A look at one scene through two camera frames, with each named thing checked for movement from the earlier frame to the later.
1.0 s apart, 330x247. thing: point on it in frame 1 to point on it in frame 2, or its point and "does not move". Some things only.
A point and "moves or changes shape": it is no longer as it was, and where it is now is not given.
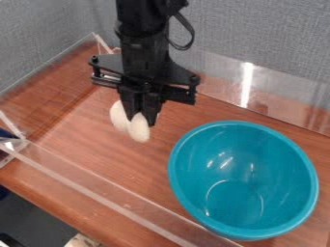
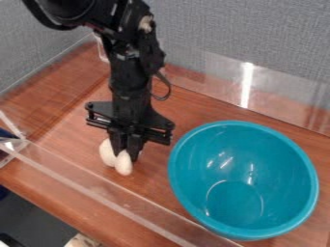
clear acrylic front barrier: (56, 206) does not move
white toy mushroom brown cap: (137, 127) moves or changes shape
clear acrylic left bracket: (13, 140) does not move
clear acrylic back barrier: (291, 96) does not move
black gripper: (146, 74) to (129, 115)
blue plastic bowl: (245, 179) does not move
